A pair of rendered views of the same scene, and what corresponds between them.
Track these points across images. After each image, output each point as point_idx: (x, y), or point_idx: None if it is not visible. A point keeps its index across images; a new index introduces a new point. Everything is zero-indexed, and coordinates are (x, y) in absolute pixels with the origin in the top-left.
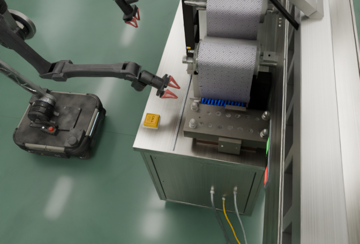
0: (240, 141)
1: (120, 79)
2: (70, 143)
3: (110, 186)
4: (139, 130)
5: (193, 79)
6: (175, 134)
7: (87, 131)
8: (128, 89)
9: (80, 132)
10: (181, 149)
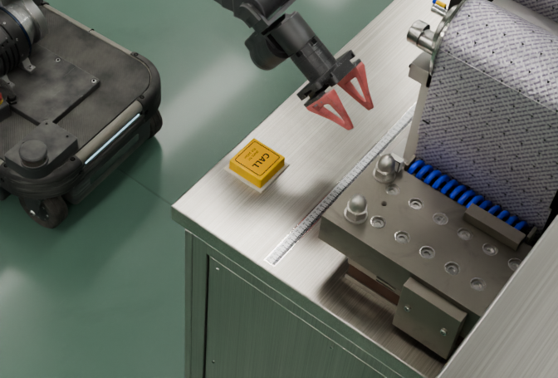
0: (462, 315)
1: (245, 61)
2: (23, 156)
3: (70, 327)
4: (211, 174)
5: (419, 100)
6: (300, 228)
7: (85, 148)
8: (254, 98)
9: (64, 139)
10: (296, 272)
